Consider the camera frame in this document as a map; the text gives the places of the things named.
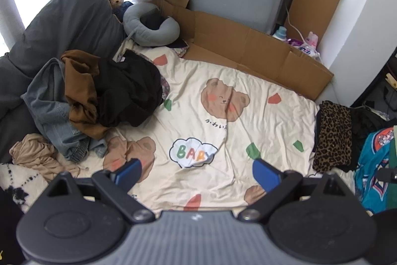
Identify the teal printed garment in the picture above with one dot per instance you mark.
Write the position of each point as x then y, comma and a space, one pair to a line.
372, 165

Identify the blue-capped detergent bottle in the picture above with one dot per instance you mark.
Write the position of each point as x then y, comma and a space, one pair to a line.
280, 33

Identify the beige garment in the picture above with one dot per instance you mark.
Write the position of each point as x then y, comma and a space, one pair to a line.
34, 153

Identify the flattened cardboard sheet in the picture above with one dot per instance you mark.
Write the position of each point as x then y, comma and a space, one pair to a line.
232, 35

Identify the pink bottle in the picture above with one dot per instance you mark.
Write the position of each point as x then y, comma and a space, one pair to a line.
311, 41

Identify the white fuzzy blanket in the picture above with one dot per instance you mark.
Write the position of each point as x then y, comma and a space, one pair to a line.
18, 178

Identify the black shorts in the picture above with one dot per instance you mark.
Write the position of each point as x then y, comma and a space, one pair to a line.
124, 91

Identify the leopard print garment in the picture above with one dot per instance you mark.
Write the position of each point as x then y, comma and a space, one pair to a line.
333, 134

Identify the cream bear-print bed sheet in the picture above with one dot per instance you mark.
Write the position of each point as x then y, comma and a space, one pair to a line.
192, 103

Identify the black garment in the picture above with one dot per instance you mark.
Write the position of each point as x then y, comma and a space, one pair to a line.
366, 128

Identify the brown garment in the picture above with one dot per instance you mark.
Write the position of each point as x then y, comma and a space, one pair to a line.
80, 88

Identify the grey neck pillow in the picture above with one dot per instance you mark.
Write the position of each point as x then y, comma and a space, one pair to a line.
149, 35

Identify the small patterned cloth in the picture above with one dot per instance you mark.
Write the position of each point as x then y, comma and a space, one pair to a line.
180, 52

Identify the blue denim jeans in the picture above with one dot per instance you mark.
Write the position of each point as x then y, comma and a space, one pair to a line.
46, 97

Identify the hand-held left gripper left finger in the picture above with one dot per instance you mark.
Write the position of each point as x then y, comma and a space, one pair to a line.
128, 171

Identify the purple packet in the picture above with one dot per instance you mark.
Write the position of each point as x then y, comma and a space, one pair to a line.
296, 43

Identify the dark grey pillow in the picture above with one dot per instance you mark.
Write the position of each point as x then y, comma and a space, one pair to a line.
12, 103
68, 19

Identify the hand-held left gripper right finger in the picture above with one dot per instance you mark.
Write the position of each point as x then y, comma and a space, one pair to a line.
263, 174

